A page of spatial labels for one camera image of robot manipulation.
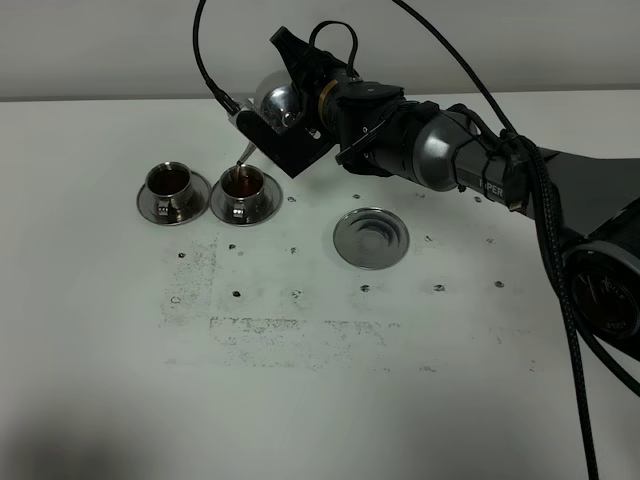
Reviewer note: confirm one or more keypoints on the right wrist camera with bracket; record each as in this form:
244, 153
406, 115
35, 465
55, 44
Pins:
292, 149

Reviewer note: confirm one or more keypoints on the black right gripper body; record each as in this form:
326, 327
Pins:
373, 124

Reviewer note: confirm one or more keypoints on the left steel teacup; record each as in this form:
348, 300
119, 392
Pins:
170, 187

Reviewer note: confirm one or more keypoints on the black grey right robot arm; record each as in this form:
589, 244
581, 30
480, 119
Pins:
586, 210

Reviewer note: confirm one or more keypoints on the left steel saucer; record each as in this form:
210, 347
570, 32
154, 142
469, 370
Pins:
198, 204

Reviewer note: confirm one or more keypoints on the right steel teacup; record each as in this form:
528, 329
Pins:
243, 193

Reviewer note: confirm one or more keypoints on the steel teapot saucer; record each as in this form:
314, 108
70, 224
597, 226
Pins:
371, 238

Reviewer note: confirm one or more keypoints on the stainless steel teapot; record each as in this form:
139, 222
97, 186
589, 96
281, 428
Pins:
275, 105

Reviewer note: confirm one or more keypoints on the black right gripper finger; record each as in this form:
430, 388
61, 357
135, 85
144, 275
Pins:
309, 68

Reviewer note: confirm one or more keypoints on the steel teacup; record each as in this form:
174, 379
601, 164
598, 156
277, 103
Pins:
170, 187
243, 193

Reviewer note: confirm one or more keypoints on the right steel saucer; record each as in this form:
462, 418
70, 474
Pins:
272, 203

